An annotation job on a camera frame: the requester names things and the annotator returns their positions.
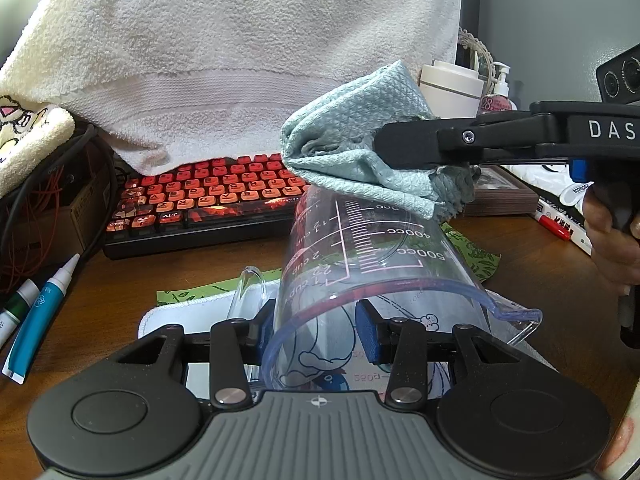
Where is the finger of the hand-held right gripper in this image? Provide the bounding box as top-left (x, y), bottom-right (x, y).
top-left (374, 111), bottom-right (568, 168)

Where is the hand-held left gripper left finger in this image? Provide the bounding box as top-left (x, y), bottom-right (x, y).
top-left (107, 302), bottom-right (277, 409)

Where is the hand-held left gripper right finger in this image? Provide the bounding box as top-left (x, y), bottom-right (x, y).
top-left (354, 301), bottom-right (530, 407)

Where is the grey blue cleaning cloth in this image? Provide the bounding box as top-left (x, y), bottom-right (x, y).
top-left (280, 60), bottom-right (481, 221)

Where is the clear plastic measuring cup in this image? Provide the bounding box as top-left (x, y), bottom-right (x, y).
top-left (227, 185), bottom-right (543, 401)

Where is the person's right hand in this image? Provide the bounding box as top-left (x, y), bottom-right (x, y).
top-left (582, 192), bottom-right (640, 296)

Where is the cartoon printed mouse pad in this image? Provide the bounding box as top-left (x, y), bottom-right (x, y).
top-left (137, 280), bottom-right (511, 406)

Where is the white cylindrical humidifier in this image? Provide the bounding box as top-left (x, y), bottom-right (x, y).
top-left (417, 60), bottom-right (483, 118)

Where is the green printed paper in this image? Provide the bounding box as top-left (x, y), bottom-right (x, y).
top-left (156, 225), bottom-right (502, 308)

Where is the white and black glove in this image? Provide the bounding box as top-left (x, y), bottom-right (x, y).
top-left (520, 160), bottom-right (596, 206)

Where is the white pump bottle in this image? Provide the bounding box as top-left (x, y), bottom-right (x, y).
top-left (480, 62), bottom-right (516, 115)

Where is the red marker pen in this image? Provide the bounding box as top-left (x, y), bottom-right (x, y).
top-left (534, 210), bottom-right (572, 241)

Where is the white printed box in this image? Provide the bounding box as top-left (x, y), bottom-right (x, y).
top-left (535, 195), bottom-right (596, 256)

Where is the red and black keyboard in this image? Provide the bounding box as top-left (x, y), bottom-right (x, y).
top-left (102, 154), bottom-right (313, 261)

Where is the blue and white tube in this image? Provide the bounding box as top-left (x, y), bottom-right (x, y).
top-left (2, 254), bottom-right (81, 385)

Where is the brown cardboard box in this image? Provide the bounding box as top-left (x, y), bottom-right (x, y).
top-left (50, 165), bottom-right (113, 256)

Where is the large white towel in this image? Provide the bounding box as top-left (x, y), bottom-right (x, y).
top-left (0, 0), bottom-right (461, 176)

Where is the green capped white tube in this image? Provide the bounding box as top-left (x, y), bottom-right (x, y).
top-left (0, 277), bottom-right (41, 348)

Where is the person's fuzzy white clothing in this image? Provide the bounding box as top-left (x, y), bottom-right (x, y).
top-left (597, 377), bottom-right (640, 480)

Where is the cartoon printed fluffy cloth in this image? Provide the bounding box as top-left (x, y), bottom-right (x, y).
top-left (0, 94), bottom-right (76, 198)

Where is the brown picture frame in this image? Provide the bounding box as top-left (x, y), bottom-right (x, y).
top-left (452, 165), bottom-right (538, 217)

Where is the thick black cable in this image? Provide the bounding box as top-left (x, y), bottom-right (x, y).
top-left (0, 122), bottom-right (118, 266)

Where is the thin red wire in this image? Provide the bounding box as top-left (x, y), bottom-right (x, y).
top-left (0, 135), bottom-right (66, 296)

